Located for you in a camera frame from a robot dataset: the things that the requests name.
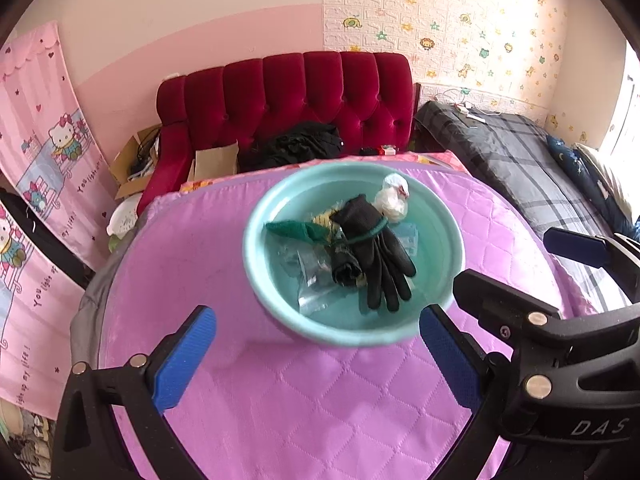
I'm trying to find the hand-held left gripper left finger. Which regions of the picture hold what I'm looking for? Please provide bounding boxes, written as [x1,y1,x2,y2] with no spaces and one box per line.
[50,305,217,480]

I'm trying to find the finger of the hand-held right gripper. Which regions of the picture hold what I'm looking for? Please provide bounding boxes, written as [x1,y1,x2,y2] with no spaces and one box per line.
[542,226,640,302]
[451,269,564,347]

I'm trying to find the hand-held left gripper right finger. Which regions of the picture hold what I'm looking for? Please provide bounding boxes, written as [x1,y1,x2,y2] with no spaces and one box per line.
[419,304,586,480]

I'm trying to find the teal plastic basin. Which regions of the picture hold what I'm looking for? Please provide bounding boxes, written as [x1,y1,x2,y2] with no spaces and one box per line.
[242,160,466,348]

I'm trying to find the blue face mask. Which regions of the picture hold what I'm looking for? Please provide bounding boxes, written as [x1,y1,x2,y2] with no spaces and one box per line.
[395,222,419,261]

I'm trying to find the black knit glove pair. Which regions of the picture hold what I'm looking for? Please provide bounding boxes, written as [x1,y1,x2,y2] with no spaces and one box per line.
[330,195,418,313]

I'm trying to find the small black cylinder bottle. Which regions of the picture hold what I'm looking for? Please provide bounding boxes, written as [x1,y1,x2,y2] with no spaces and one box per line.
[330,250,363,288]

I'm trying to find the white tissue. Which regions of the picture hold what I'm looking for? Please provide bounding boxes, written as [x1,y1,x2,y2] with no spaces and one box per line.
[375,172,412,223]

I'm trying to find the clear zip bag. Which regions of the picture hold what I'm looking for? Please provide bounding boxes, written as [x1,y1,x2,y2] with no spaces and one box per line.
[280,247,341,316]

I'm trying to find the green scouring pad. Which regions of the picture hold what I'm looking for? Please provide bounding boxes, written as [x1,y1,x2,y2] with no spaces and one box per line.
[264,219,331,247]

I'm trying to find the beige snack packet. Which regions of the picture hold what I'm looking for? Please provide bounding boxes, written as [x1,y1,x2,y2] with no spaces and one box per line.
[312,210,346,231]

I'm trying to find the navy star print pillow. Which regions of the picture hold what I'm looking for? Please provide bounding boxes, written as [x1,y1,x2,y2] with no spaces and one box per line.
[546,135,640,222]

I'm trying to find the white pillow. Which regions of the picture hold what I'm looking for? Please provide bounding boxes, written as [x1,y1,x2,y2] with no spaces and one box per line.
[572,142,640,221]

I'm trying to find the grey table cover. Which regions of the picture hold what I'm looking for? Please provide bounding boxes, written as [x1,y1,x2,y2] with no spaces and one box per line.
[70,200,151,367]

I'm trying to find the grey plaid bed blanket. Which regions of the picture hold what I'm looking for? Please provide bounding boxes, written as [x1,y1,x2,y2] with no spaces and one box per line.
[414,101,640,311]

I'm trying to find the purple quilted mat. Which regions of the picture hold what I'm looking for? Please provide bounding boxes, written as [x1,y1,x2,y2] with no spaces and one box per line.
[97,157,631,480]

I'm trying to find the bright window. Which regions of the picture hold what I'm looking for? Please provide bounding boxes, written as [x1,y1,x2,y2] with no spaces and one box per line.
[600,40,640,156]

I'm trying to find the white plastic basket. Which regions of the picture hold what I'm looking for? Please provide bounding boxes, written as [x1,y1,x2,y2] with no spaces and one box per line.
[106,195,143,238]

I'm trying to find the pink cartoon cat curtain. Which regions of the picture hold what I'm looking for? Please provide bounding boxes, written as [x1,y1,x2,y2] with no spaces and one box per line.
[0,21,118,271]
[0,200,92,418]

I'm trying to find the cartoon printed cloth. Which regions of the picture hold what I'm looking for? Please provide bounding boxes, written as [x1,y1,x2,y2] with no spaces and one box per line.
[0,402,56,466]

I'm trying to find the pink printed sheet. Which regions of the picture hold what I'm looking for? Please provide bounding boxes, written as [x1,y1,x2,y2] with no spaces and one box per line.
[179,152,471,194]

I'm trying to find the small open cardboard box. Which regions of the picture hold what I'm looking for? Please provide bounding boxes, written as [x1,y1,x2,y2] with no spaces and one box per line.
[189,142,240,183]

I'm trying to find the black clothes pile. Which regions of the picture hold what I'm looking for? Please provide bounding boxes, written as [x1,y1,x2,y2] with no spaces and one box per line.
[239,121,343,173]

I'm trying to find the red velvet tufted sofa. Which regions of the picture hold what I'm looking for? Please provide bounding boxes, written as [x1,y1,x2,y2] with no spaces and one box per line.
[137,51,416,211]

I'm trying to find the white charger cables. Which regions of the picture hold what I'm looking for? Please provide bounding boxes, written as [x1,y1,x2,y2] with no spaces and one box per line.
[435,87,501,123]

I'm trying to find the cardboard box with cables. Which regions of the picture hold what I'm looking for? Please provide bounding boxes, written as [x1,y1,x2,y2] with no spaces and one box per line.
[111,127,163,200]

